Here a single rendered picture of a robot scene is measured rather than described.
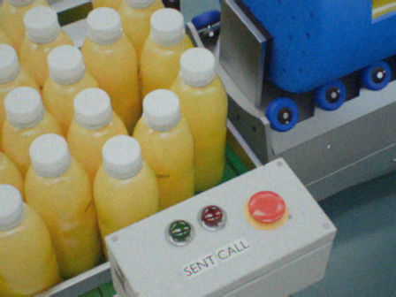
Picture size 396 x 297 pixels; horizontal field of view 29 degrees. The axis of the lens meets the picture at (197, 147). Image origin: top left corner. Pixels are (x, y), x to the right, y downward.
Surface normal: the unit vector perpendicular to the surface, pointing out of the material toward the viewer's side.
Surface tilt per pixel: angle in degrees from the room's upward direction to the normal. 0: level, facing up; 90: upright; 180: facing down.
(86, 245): 90
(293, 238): 0
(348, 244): 0
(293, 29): 90
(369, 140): 70
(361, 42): 88
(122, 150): 0
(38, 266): 90
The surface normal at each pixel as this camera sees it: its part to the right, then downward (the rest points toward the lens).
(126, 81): 0.69, 0.57
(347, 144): 0.45, 0.45
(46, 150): 0.00, -0.61
